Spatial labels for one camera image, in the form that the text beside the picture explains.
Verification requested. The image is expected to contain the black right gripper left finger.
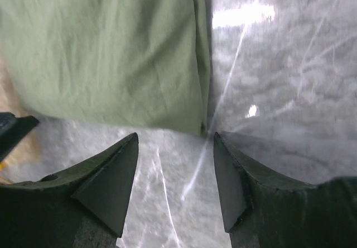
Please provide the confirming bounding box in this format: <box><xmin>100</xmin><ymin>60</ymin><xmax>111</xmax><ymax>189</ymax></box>
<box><xmin>1</xmin><ymin>133</ymin><xmax>138</xmax><ymax>247</ymax></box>

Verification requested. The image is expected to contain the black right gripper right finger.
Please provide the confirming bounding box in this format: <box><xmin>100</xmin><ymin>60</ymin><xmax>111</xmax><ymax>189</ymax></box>
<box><xmin>213</xmin><ymin>132</ymin><xmax>356</xmax><ymax>247</ymax></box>

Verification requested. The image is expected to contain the olive green tank top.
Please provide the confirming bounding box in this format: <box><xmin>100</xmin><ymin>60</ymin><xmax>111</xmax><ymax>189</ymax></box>
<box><xmin>1</xmin><ymin>0</ymin><xmax>211</xmax><ymax>135</ymax></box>

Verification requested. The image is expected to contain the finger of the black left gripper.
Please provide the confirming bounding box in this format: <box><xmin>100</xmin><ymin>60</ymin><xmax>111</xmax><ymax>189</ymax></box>
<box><xmin>1</xmin><ymin>112</ymin><xmax>40</xmax><ymax>161</ymax></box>

